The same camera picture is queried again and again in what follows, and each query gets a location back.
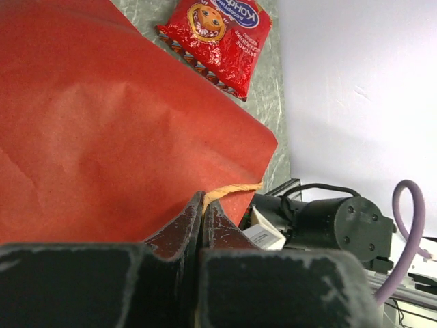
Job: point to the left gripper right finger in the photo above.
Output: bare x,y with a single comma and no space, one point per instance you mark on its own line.
240,285

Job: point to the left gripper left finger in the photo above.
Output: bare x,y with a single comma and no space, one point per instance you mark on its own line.
144,284

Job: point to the red paper bag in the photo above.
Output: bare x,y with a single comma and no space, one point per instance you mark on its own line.
105,136

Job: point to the red candy bag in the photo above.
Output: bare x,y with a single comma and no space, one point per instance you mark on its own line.
221,40

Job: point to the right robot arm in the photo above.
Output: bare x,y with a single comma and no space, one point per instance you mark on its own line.
348,223

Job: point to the aluminium frame rail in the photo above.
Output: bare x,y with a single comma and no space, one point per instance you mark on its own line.
417,289

